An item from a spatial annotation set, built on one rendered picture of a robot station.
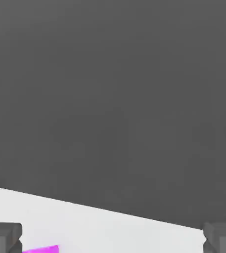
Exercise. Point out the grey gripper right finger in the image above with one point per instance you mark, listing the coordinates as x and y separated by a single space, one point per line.
221 239

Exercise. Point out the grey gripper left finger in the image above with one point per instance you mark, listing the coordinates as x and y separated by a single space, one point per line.
2 237

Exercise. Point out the small magenta cube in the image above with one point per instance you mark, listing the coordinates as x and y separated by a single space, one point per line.
42 249

